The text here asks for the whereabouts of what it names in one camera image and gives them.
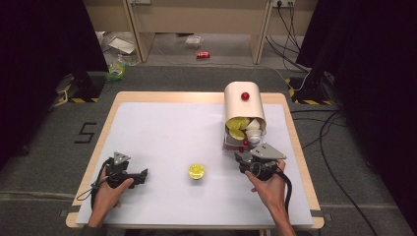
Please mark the person's right hand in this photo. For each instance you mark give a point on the person's right hand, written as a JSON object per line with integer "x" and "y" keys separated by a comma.
{"x": 270, "y": 191}

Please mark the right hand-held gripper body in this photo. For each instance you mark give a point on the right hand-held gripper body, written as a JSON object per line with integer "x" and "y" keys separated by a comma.
{"x": 266, "y": 154}

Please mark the red can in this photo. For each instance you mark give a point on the red can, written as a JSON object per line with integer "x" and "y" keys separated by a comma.
{"x": 203, "y": 54}

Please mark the wooden table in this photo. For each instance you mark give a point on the wooden table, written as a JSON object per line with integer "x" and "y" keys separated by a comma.
{"x": 183, "y": 97}

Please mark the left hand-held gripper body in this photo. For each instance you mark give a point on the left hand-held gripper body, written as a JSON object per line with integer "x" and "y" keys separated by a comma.
{"x": 117, "y": 167}

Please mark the white rolltop container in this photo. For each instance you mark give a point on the white rolltop container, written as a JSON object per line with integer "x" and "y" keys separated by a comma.
{"x": 242, "y": 108}

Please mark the white capsule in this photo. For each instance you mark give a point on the white capsule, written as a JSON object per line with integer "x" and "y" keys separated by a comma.
{"x": 254, "y": 124}
{"x": 255, "y": 135}

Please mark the person's left hand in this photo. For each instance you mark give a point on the person's left hand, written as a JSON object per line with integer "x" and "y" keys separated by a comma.
{"x": 106, "y": 196}

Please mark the wooden desk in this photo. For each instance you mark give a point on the wooden desk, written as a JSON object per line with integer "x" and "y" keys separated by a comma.
{"x": 196, "y": 19}

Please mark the black curtain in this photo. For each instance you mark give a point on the black curtain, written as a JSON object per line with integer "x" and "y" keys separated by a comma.
{"x": 373, "y": 65}
{"x": 39, "y": 65}

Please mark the clear plastic packet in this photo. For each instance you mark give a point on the clear plastic packet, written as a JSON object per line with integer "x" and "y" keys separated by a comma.
{"x": 194, "y": 40}

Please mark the black stand base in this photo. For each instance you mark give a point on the black stand base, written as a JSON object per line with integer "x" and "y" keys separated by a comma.
{"x": 87, "y": 86}
{"x": 309, "y": 90}

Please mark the green plastic bag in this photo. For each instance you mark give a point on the green plastic bag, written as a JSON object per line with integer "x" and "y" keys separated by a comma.
{"x": 116, "y": 70}

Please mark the white wall socket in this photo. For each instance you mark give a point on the white wall socket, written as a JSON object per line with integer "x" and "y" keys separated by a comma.
{"x": 283, "y": 3}

